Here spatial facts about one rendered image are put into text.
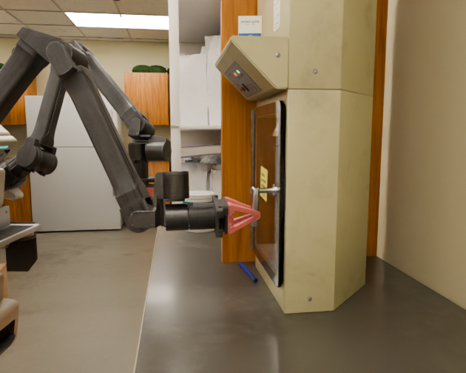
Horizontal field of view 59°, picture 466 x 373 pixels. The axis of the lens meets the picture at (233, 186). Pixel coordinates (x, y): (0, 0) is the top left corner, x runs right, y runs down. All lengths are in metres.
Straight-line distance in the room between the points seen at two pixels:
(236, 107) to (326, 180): 0.43
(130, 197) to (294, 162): 0.35
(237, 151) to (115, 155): 0.42
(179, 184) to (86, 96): 0.27
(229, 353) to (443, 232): 0.63
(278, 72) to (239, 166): 0.43
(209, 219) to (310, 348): 0.32
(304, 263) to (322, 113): 0.32
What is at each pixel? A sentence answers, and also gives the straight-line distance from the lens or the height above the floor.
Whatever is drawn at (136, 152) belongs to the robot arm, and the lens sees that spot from 1.26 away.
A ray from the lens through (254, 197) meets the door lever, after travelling 0.89.
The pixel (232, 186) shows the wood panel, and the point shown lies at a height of 1.17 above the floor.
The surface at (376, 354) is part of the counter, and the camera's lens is 0.82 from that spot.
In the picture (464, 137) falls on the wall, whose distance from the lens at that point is 1.09.
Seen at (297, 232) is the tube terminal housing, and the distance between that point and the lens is 0.88.
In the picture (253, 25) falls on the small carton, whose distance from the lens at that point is 0.95.
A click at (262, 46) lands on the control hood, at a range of 0.85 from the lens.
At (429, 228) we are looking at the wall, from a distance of 1.20.
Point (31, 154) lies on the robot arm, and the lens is 1.45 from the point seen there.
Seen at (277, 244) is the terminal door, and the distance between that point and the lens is 0.90.
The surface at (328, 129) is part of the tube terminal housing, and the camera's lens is 0.88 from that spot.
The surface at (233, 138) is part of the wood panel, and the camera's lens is 1.20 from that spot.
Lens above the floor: 1.32
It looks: 7 degrees down
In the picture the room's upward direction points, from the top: straight up
